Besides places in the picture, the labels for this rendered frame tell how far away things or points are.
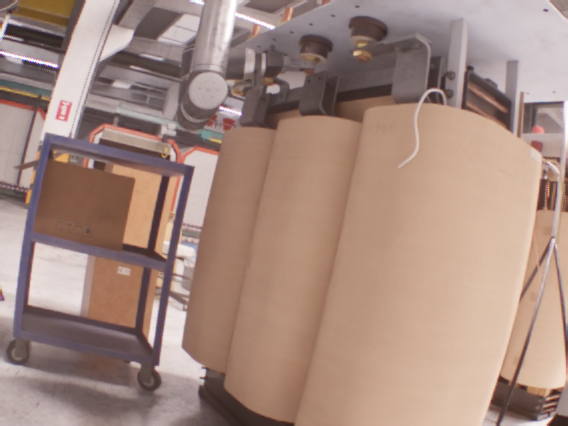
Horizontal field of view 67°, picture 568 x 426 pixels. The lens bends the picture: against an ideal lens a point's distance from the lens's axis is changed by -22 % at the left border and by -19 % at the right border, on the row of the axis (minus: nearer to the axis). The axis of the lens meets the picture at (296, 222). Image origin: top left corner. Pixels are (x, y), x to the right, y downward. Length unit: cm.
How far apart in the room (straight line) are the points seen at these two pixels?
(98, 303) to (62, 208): 81
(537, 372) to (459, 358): 161
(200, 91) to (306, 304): 62
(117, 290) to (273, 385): 133
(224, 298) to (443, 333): 94
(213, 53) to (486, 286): 90
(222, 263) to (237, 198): 23
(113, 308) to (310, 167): 150
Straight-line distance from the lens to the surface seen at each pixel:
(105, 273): 257
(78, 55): 1196
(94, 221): 192
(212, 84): 132
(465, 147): 108
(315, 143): 143
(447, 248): 105
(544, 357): 270
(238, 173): 181
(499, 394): 301
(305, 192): 141
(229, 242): 179
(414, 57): 125
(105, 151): 186
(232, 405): 192
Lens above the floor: 74
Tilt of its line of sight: 1 degrees up
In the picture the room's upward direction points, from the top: 12 degrees clockwise
